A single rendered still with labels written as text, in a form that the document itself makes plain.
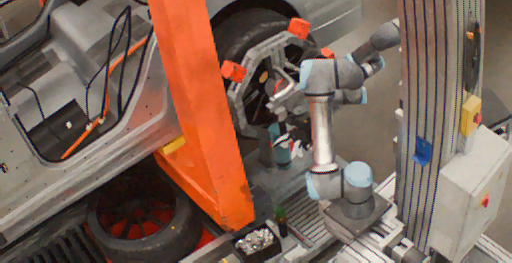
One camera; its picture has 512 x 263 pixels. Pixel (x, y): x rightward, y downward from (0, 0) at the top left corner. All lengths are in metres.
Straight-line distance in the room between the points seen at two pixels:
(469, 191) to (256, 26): 1.47
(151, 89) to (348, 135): 1.57
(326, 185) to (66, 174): 1.28
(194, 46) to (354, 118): 2.09
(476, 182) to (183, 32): 1.21
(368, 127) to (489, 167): 2.07
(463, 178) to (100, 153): 1.76
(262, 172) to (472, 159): 1.75
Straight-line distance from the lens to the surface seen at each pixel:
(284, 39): 2.94
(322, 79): 2.27
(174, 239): 3.01
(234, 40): 2.94
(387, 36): 2.69
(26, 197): 2.89
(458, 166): 2.12
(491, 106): 3.79
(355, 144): 3.96
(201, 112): 2.39
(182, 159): 3.08
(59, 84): 3.57
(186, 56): 2.23
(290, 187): 3.54
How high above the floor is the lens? 2.77
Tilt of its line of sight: 41 degrees down
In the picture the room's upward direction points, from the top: 12 degrees counter-clockwise
